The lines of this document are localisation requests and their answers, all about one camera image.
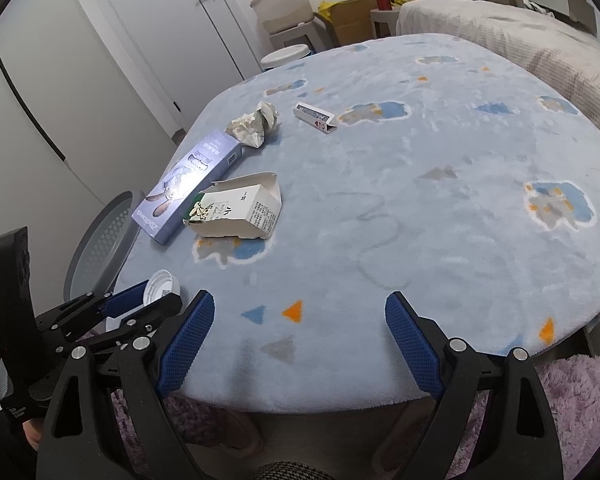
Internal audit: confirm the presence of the white round cup lid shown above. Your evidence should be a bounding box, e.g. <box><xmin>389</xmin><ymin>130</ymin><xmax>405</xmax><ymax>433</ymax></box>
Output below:
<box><xmin>143</xmin><ymin>269</ymin><xmax>181</xmax><ymax>306</ymax></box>

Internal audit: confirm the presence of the purple cartoon toothpaste box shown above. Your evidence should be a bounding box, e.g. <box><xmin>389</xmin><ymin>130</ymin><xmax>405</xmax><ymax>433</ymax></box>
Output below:
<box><xmin>132</xmin><ymin>131</ymin><xmax>242</xmax><ymax>246</ymax></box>

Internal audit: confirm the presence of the white green milk carton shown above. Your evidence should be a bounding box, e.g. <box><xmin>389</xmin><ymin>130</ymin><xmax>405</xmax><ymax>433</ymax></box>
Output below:
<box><xmin>183</xmin><ymin>172</ymin><xmax>282</xmax><ymax>240</ymax></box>

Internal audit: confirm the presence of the white paper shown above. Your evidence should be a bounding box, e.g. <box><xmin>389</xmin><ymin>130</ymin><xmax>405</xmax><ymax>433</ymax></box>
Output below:
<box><xmin>225</xmin><ymin>101</ymin><xmax>279</xmax><ymax>150</ymax></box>

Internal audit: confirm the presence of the small red white box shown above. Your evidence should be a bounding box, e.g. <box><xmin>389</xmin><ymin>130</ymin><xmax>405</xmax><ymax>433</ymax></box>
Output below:
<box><xmin>294</xmin><ymin>102</ymin><xmax>337</xmax><ymax>133</ymax></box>

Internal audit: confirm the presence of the grey perforated trash basket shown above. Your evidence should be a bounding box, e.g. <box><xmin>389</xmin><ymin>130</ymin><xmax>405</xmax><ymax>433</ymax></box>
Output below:
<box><xmin>64</xmin><ymin>191</ymin><xmax>145</xmax><ymax>301</ymax></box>

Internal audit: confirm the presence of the person left hand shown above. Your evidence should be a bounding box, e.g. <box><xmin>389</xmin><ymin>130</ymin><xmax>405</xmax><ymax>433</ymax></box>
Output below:
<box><xmin>22</xmin><ymin>419</ymin><xmax>43</xmax><ymax>451</ymax></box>

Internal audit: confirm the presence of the purple fluffy rug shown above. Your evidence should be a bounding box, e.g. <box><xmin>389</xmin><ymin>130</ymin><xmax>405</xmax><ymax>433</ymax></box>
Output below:
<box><xmin>109</xmin><ymin>353</ymin><xmax>600</xmax><ymax>480</ymax></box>

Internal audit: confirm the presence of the light blue patterned blanket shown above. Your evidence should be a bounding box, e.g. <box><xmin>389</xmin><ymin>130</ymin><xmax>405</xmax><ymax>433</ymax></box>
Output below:
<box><xmin>117</xmin><ymin>34</ymin><xmax>600</xmax><ymax>413</ymax></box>

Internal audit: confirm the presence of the white door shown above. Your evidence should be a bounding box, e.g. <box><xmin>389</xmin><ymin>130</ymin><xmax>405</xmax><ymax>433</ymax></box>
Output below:
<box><xmin>78</xmin><ymin>0</ymin><xmax>261</xmax><ymax>134</ymax></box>

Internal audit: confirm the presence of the white blue round stool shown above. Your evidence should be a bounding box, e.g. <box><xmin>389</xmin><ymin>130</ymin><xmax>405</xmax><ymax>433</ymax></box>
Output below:
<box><xmin>260</xmin><ymin>44</ymin><xmax>312</xmax><ymax>70</ymax></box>

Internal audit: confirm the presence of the grey plastic stool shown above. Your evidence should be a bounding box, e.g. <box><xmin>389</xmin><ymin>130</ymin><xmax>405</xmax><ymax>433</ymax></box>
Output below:
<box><xmin>270</xmin><ymin>18</ymin><xmax>334</xmax><ymax>53</ymax></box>
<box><xmin>370</xmin><ymin>6</ymin><xmax>400</xmax><ymax>39</ymax></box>

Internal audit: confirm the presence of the beige bed cover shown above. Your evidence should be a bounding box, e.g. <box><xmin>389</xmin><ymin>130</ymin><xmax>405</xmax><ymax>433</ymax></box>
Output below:
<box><xmin>396</xmin><ymin>0</ymin><xmax>600</xmax><ymax>129</ymax></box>

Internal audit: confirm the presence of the translucent storage bin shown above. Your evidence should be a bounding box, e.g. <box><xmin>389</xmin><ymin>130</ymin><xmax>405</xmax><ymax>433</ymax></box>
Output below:
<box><xmin>250</xmin><ymin>0</ymin><xmax>314</xmax><ymax>35</ymax></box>

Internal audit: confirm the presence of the brown cardboard box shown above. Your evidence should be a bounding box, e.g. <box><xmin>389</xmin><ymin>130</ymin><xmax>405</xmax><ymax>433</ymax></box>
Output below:
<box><xmin>314</xmin><ymin>0</ymin><xmax>377</xmax><ymax>48</ymax></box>

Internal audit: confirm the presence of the black wardrobe handle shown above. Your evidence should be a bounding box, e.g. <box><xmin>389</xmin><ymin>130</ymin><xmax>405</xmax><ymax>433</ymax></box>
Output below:
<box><xmin>0</xmin><ymin>32</ymin><xmax>68</xmax><ymax>162</ymax></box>

